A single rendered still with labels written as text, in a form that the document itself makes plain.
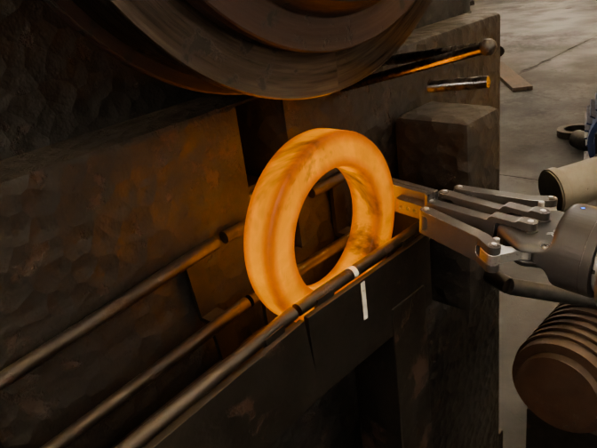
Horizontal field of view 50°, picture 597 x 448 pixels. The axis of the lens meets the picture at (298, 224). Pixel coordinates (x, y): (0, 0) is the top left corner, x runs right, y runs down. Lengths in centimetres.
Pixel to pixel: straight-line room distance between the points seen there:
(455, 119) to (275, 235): 28
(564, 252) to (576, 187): 31
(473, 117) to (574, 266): 24
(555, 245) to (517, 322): 127
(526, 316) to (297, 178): 139
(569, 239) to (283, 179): 24
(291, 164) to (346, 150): 7
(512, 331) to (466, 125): 113
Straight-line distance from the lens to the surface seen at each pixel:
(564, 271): 57
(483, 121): 74
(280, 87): 48
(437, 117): 74
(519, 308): 189
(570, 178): 87
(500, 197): 65
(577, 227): 57
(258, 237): 53
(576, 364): 82
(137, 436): 48
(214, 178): 58
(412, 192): 65
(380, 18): 55
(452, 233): 59
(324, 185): 67
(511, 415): 153
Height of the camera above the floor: 99
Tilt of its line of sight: 23 degrees down
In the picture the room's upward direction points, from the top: 8 degrees counter-clockwise
